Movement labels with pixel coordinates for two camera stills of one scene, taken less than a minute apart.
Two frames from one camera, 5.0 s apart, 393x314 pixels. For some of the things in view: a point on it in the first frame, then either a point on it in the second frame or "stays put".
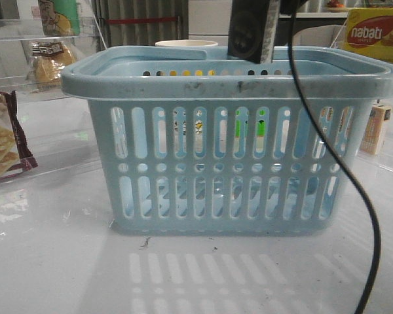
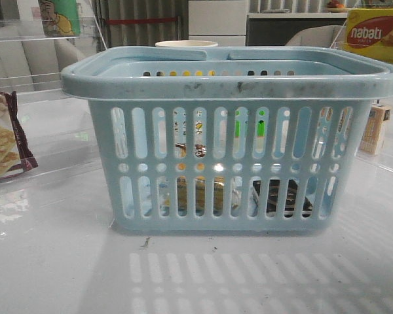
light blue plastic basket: [194, 141] stays put
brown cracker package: [8, 153] stays put
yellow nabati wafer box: [379, 33] stays put
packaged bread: [49, 58] -> [200, 151]
